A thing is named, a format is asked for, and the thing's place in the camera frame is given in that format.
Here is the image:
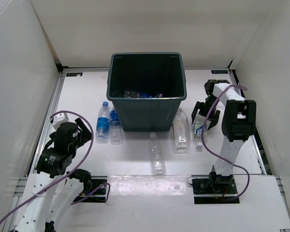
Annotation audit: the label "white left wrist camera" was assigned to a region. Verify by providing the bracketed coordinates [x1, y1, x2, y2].
[51, 114, 69, 131]

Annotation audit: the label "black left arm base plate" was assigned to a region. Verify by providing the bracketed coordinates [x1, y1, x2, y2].
[72, 177, 108, 204]

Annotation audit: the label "large clear plastic bottle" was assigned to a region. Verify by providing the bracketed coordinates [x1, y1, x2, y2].
[172, 108, 191, 154]

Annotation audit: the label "clear bottle blue label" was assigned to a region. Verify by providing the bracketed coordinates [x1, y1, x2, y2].
[110, 108, 123, 145]

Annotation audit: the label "dark bottles in bin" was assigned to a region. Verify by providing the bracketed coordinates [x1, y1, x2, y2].
[123, 89, 164, 98]

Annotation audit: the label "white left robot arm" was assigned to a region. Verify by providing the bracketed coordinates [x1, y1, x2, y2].
[15, 118, 92, 232]

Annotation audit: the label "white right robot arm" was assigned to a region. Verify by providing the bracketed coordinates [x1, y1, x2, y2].
[191, 80, 257, 194]

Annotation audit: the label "dark green plastic bin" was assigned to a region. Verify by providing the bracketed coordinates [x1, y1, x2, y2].
[106, 52, 187, 132]

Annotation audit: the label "small bottle green label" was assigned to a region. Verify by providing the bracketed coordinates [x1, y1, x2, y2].
[192, 114, 205, 150]

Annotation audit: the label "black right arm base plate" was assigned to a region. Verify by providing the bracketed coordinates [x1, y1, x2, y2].
[191, 178, 240, 204]

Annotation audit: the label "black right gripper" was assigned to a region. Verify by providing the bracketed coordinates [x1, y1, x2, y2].
[192, 95, 220, 130]

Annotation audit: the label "clear ribbed plastic bottle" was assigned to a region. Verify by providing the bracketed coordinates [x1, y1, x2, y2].
[149, 132, 166, 175]

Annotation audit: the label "blue label water bottle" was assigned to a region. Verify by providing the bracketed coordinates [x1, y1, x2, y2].
[96, 101, 110, 143]

